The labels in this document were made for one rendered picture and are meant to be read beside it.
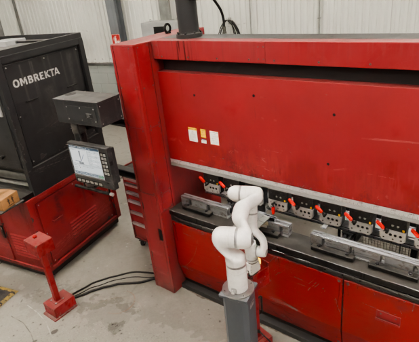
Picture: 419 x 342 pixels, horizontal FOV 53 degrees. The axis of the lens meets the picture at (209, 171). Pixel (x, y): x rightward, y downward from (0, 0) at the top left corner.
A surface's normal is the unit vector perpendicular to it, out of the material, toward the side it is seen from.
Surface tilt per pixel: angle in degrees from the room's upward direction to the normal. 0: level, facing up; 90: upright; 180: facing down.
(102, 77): 90
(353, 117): 90
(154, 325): 0
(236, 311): 90
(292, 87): 90
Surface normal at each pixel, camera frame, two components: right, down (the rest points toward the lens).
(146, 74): 0.80, 0.18
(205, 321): -0.10, -0.90
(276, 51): -0.60, 0.39
